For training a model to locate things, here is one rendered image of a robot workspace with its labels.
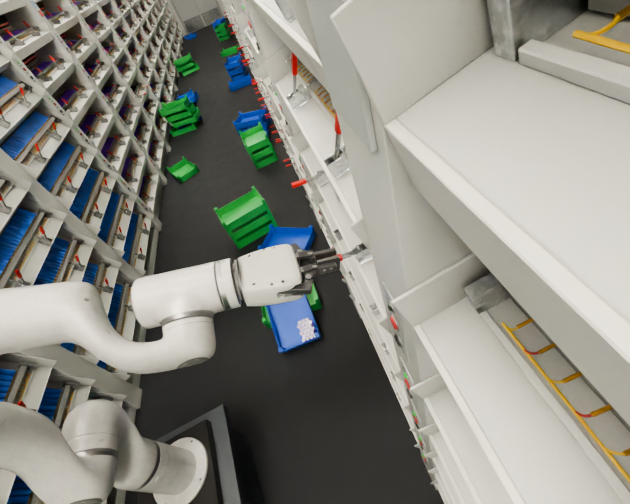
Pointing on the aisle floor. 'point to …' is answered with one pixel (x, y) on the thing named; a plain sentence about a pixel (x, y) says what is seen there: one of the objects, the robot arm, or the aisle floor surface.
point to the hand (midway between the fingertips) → (326, 261)
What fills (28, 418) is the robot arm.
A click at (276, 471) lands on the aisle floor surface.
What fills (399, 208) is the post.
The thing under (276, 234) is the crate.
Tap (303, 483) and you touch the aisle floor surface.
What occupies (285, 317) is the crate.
